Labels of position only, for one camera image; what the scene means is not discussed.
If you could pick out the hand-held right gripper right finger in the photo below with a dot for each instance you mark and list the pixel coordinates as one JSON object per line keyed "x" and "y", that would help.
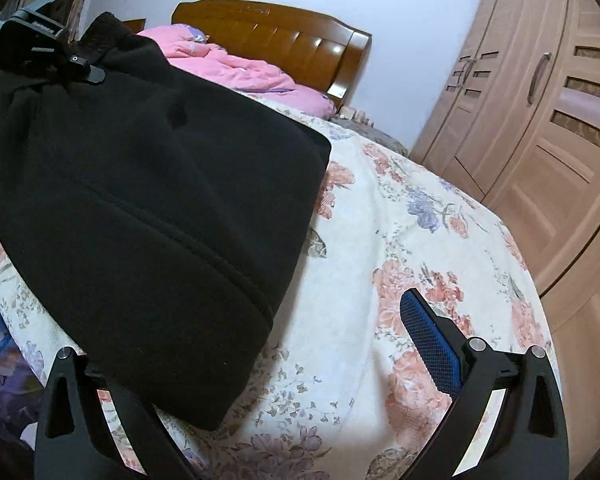
{"x": 430, "y": 345}

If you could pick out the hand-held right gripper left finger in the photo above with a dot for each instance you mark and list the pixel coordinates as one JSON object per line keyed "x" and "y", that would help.
{"x": 145, "y": 435}

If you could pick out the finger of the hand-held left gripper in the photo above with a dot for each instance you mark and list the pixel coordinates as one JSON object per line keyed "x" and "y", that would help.
{"x": 75, "y": 61}

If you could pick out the black pants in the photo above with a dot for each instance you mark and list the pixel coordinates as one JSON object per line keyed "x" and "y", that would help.
{"x": 155, "y": 185}

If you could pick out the brown wooden nightstand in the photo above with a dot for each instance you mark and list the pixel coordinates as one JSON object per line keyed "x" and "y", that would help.
{"x": 136, "y": 26}

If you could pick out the floral bed sheet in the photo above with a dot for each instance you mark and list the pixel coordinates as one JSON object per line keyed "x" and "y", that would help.
{"x": 380, "y": 260}

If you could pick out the purple printed bag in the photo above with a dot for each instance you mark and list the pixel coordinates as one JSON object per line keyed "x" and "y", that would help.
{"x": 5, "y": 390}

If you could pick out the pink quilt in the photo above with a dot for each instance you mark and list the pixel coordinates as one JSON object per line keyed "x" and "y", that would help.
{"x": 260, "y": 77}

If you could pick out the wooden bed headboard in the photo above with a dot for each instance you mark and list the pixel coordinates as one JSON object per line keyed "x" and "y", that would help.
{"x": 280, "y": 35}

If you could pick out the dark patterned pillow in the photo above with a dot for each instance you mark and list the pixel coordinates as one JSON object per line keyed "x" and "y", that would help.
{"x": 375, "y": 137}

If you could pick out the light wooden wardrobe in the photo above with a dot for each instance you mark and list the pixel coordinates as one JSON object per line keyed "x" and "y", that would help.
{"x": 530, "y": 135}

